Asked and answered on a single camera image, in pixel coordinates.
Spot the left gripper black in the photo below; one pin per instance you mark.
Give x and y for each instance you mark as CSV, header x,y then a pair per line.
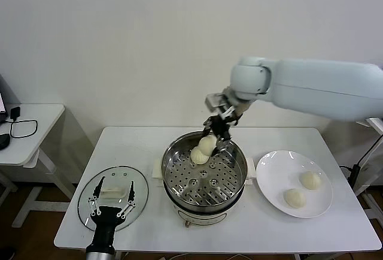
x,y
106,227

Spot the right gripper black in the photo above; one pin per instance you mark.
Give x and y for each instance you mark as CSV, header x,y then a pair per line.
x,y
221,126

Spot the white steamed baozi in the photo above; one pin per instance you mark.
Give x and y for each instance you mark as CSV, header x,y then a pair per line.
x,y
198,157
294,197
207,144
311,179

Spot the round glass lid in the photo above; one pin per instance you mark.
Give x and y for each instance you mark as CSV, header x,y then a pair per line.
x,y
140,191

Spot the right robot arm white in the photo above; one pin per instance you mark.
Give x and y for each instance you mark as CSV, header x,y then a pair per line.
x,y
314,89

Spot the steel steamer basket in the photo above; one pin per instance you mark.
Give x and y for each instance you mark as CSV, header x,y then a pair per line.
x,y
203,188

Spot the white round plate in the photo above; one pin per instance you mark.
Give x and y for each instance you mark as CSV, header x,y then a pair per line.
x,y
275,182

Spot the white side table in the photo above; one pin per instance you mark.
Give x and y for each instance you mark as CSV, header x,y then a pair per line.
x,y
39,128

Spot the black computer mouse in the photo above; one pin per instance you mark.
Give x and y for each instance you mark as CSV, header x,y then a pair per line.
x,y
3,141

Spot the black shoe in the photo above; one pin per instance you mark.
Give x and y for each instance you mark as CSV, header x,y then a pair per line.
x,y
6,252

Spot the black power adapter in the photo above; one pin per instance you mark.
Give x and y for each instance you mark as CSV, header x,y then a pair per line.
x,y
15,113

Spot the black power strip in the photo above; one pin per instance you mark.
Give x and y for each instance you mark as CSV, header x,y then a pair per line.
x,y
356,176

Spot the dark laptop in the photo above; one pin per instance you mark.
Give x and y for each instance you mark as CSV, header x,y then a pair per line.
x,y
1,92

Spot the white side stand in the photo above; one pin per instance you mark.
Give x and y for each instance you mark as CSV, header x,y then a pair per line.
x,y
377,126

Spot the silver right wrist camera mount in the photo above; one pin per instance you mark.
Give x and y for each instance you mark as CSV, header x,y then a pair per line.
x,y
214,101

